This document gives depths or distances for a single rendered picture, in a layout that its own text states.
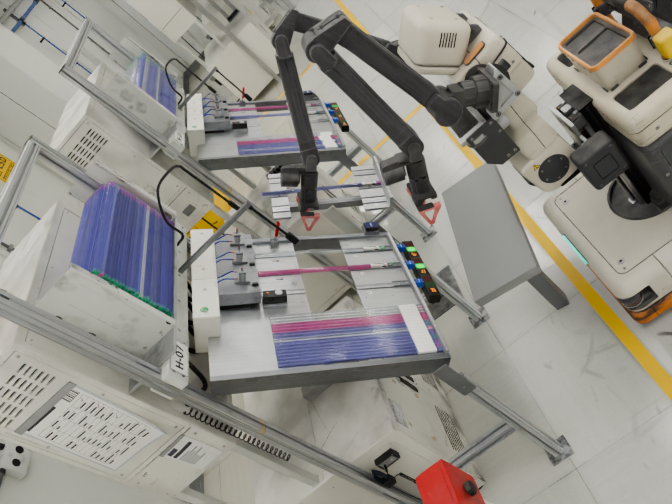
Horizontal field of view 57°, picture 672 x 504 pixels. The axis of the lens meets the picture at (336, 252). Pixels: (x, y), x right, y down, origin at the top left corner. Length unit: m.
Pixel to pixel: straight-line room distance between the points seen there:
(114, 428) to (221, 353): 0.36
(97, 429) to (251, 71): 5.13
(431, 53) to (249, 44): 4.84
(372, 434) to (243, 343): 0.55
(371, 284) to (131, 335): 0.83
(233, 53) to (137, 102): 3.60
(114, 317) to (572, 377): 1.68
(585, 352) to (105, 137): 2.21
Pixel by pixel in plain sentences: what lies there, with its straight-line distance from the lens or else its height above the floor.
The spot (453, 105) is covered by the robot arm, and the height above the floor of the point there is 1.24.
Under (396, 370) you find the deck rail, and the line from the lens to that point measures 1.87.
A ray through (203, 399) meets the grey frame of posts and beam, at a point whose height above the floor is 1.24.
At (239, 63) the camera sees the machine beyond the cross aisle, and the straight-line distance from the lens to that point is 6.56.
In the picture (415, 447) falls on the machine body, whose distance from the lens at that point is 2.19.
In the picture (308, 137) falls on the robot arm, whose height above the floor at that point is 1.28.
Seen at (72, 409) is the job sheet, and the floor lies 1.48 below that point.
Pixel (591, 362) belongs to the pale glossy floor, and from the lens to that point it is 2.55.
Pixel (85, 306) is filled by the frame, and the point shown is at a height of 1.61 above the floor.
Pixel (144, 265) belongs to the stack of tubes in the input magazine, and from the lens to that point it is 1.89.
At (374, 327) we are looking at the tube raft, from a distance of 1.96.
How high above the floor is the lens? 2.10
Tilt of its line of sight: 32 degrees down
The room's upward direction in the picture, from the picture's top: 53 degrees counter-clockwise
